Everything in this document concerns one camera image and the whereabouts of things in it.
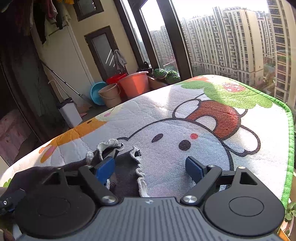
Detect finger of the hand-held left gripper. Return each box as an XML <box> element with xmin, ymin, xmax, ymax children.
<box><xmin>0</xmin><ymin>189</ymin><xmax>26</xmax><ymax>216</ymax></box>

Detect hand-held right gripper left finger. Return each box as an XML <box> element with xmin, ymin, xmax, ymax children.
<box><xmin>43</xmin><ymin>157</ymin><xmax>118</xmax><ymax>206</ymax></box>

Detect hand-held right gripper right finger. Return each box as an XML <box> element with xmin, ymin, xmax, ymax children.
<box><xmin>181</xmin><ymin>156</ymin><xmax>259</xmax><ymax>207</ymax></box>

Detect dark grey ruffled knit garment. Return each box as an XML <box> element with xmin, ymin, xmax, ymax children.
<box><xmin>0</xmin><ymin>138</ymin><xmax>148</xmax><ymax>197</ymax></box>

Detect hanging clothes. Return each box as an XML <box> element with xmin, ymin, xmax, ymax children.
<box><xmin>0</xmin><ymin>0</ymin><xmax>72</xmax><ymax>44</ymax></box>

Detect cartoon printed mat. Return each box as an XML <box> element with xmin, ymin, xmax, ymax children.
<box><xmin>0</xmin><ymin>74</ymin><xmax>295</xmax><ymax>209</ymax></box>

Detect white mop bucket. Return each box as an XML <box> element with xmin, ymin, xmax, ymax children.
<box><xmin>57</xmin><ymin>97</ymin><xmax>83</xmax><ymax>128</ymax></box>

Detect pink floral bed sheet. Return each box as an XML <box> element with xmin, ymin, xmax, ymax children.
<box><xmin>0</xmin><ymin>109</ymin><xmax>35</xmax><ymax>160</ymax></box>

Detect beige plastic bucket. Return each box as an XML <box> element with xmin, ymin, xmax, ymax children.
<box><xmin>98</xmin><ymin>83</ymin><xmax>122</xmax><ymax>108</ymax></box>

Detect blue plastic basin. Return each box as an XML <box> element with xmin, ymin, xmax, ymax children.
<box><xmin>90</xmin><ymin>82</ymin><xmax>107</xmax><ymax>106</ymax></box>

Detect orange plastic bucket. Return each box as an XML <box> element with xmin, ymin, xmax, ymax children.
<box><xmin>118</xmin><ymin>71</ymin><xmax>149</xmax><ymax>100</ymax></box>

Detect red plastic bucket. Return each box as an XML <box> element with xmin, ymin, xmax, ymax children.
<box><xmin>106</xmin><ymin>73</ymin><xmax>128</xmax><ymax>98</ymax></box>

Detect wooden windowsill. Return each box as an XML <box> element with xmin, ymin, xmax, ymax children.
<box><xmin>148</xmin><ymin>76</ymin><xmax>169</xmax><ymax>91</ymax></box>

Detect green potted plant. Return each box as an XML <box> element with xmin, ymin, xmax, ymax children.
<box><xmin>277</xmin><ymin>202</ymin><xmax>296</xmax><ymax>239</ymax></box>

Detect glass sliding door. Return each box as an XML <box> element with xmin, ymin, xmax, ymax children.
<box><xmin>0</xmin><ymin>42</ymin><xmax>60</xmax><ymax>144</ymax></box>

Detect dark object on windowsill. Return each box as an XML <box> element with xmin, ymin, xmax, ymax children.
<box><xmin>136</xmin><ymin>61</ymin><xmax>154</xmax><ymax>72</ymax></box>

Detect grey hanging towel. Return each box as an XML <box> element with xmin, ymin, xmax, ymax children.
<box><xmin>112</xmin><ymin>49</ymin><xmax>127</xmax><ymax>73</ymax></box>

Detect frosted glass door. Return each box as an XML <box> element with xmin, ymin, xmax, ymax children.
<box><xmin>84</xmin><ymin>25</ymin><xmax>130</xmax><ymax>81</ymax></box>

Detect apartment buildings outside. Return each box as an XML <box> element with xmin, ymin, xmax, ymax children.
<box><xmin>148</xmin><ymin>0</ymin><xmax>296</xmax><ymax>107</ymax></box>

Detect small dark framed window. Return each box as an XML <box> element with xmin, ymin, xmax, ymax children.
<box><xmin>73</xmin><ymin>0</ymin><xmax>104</xmax><ymax>22</ymax></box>

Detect long-handled mop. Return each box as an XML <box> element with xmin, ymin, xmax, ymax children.
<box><xmin>41</xmin><ymin>61</ymin><xmax>94</xmax><ymax>107</ymax></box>

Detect white mop handle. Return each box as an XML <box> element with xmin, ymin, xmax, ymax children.
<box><xmin>48</xmin><ymin>80</ymin><xmax>67</xmax><ymax>102</ymax></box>

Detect dark window frame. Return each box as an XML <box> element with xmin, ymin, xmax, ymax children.
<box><xmin>113</xmin><ymin>0</ymin><xmax>193</xmax><ymax>80</ymax></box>

